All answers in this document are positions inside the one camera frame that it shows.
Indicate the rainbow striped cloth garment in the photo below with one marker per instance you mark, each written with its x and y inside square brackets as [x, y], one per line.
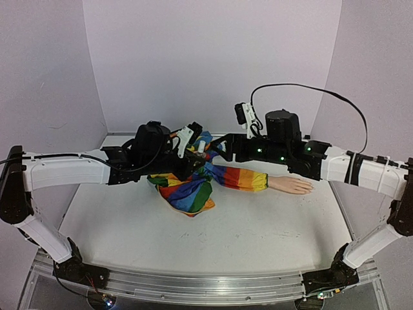
[193, 195]

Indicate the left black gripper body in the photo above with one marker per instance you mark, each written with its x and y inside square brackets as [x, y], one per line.
[159, 165]

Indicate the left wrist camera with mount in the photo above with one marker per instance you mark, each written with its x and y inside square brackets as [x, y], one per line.
[187, 135]

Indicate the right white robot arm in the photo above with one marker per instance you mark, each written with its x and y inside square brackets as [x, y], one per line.
[318, 160]

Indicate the mannequin hand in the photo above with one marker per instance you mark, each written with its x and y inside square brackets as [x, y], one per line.
[290, 185]

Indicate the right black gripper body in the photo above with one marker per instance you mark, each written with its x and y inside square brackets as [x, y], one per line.
[234, 147]

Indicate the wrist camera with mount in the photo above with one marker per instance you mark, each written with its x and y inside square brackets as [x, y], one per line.
[187, 135]
[248, 120]

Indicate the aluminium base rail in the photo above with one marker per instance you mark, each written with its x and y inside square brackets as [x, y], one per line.
[202, 290]

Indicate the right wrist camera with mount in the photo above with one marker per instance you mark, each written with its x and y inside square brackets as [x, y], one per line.
[248, 120]

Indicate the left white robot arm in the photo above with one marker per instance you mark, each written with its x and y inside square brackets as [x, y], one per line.
[153, 150]

